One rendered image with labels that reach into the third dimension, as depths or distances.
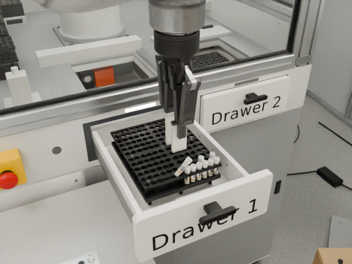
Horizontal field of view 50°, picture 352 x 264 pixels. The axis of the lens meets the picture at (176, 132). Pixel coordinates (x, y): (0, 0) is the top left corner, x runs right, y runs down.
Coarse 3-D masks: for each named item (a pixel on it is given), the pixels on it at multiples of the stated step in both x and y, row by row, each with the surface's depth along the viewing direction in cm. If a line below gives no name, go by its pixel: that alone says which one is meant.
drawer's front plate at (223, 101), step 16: (272, 80) 108; (288, 80) 110; (208, 96) 100; (224, 96) 102; (240, 96) 104; (272, 96) 110; (208, 112) 102; (224, 112) 105; (240, 112) 108; (272, 112) 114; (208, 128) 105
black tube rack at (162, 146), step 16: (128, 128) 92; (144, 128) 92; (160, 128) 92; (112, 144) 92; (128, 144) 93; (144, 144) 87; (160, 144) 87; (192, 144) 87; (128, 160) 83; (144, 160) 82; (160, 160) 82; (176, 160) 82; (192, 160) 82; (144, 176) 78; (160, 176) 78; (208, 176) 82; (144, 192) 78; (160, 192) 79; (176, 192) 79
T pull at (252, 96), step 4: (248, 96) 104; (252, 96) 104; (256, 96) 103; (260, 96) 103; (264, 96) 104; (244, 100) 102; (248, 100) 102; (252, 100) 102; (256, 100) 103; (260, 100) 104
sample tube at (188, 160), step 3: (186, 159) 77; (189, 159) 77; (183, 162) 77; (186, 162) 77; (189, 162) 77; (183, 165) 77; (186, 165) 77; (180, 168) 77; (183, 168) 77; (177, 171) 78; (180, 171) 77; (177, 174) 78
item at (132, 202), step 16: (160, 112) 100; (96, 128) 94; (112, 128) 95; (192, 128) 97; (96, 144) 90; (208, 144) 90; (112, 160) 83; (224, 160) 85; (112, 176) 82; (128, 176) 88; (224, 176) 87; (240, 176) 80; (128, 192) 75; (192, 192) 83; (128, 208) 74; (144, 208) 79
